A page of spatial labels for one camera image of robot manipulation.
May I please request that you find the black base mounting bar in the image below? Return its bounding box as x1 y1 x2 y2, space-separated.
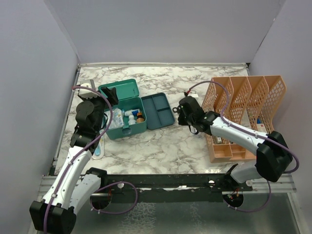
86 168 252 205

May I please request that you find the peach plastic file organizer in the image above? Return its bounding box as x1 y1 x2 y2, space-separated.
202 76 287 163

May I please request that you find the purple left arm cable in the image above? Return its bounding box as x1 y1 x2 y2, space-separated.
42 85 138 234

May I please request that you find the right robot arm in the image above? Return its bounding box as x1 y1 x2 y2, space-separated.
177 96 293 191

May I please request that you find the small bottle blue label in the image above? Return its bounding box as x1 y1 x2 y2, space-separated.
124 109 140 117

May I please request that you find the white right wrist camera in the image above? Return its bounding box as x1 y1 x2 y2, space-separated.
186 90 199 98

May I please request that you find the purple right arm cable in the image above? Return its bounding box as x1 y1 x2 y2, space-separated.
185 81 300 213

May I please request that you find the brown bottle orange cap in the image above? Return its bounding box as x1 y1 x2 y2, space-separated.
136 112 145 123

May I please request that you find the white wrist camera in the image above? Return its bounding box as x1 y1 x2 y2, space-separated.
186 90 199 98
77 79 100 99

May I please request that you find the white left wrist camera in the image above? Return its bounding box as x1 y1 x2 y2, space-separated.
77 79 100 99

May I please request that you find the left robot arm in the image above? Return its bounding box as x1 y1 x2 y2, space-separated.
29 85 118 234

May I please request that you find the white box red label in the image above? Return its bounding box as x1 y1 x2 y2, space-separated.
256 118 267 133

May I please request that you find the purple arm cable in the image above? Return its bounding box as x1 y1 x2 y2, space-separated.
42 85 138 234
185 81 300 213

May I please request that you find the thermometer blister pack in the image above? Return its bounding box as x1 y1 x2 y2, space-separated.
92 136 105 160

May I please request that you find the white plastic bottle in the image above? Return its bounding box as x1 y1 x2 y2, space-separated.
128 115 137 125

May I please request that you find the dark teal divided tray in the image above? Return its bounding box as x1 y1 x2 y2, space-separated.
141 93 175 130

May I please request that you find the teal medicine box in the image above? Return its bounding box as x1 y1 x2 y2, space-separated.
98 79 147 140

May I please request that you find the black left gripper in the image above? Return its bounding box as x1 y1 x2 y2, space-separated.
79 86 118 131

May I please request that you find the blue gauze dressing pack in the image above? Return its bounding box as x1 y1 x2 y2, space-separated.
105 108 124 129

